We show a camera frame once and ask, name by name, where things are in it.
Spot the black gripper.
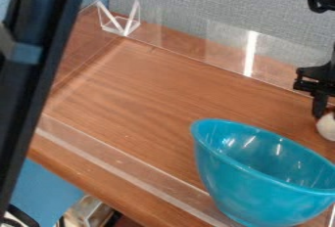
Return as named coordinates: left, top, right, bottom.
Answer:
left=293, top=62, right=335, bottom=118

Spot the white and orange toy mushroom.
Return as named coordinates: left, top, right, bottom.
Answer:
left=315, top=113, right=335, bottom=141

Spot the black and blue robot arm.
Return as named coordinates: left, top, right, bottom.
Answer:
left=0, top=0, right=335, bottom=225

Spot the blue plastic bowl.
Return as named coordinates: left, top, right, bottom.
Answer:
left=190, top=118, right=335, bottom=227

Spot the clear acrylic table barrier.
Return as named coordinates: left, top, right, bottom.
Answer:
left=34, top=0, right=335, bottom=227

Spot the black and white wheel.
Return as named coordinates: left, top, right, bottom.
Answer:
left=0, top=204, right=40, bottom=227

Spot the clear acrylic corner bracket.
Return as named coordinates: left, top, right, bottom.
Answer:
left=95, top=1, right=141, bottom=37

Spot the metal frame under table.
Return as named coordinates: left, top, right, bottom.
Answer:
left=54, top=195, right=115, bottom=227

